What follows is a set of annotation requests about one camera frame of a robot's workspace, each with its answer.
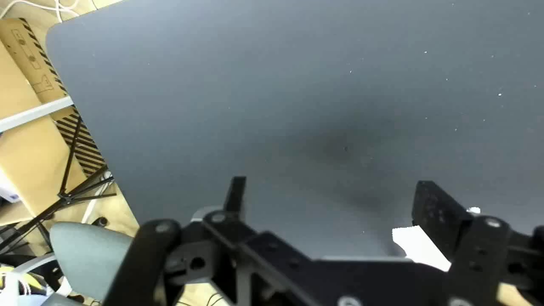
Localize tan cardboard box, black stripes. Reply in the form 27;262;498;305
0;16;111;218

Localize white cables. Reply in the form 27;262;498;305
0;0;92;21

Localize grey rounded chair seat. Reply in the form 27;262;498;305
48;222;136;303

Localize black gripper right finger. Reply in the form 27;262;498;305
412;179;515;306

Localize black tripod stand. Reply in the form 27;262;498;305
0;113;119;257

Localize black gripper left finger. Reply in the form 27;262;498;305
104;176;320;306

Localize white metal bar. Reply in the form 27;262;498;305
0;96;77;137

